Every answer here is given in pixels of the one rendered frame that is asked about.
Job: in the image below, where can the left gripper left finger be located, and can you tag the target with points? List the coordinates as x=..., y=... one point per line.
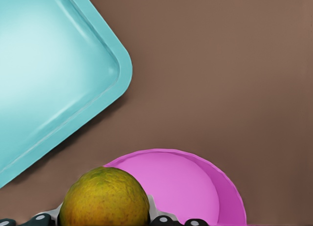
x=44, y=217

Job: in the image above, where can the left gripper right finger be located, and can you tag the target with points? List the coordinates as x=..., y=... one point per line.
x=163, y=217

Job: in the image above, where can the greenish orange fruit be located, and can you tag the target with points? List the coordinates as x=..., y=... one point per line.
x=104, y=199

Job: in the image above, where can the pink plate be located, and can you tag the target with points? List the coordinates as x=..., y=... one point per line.
x=181, y=187

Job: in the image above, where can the turquoise tray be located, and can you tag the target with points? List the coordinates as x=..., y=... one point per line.
x=53, y=69

